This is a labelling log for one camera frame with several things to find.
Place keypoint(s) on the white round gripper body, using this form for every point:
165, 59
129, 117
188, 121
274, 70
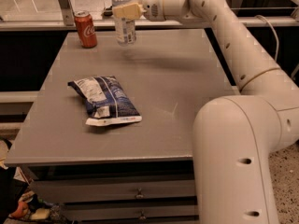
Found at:
153, 4

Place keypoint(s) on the blue white chip bag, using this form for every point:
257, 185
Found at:
106, 102

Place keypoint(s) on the grey drawer cabinet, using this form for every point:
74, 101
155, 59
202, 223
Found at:
109, 136

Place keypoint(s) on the metal window railing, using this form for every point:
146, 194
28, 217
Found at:
46, 15

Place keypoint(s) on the grey drawer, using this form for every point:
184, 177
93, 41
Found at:
182, 207
115, 188

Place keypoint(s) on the red coke can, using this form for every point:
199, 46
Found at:
84, 24

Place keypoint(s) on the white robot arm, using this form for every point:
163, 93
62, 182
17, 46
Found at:
233, 136

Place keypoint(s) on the top grey drawer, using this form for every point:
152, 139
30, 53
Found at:
115, 188

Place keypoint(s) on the blue plastic water bottle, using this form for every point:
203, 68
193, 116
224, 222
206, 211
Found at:
125, 29

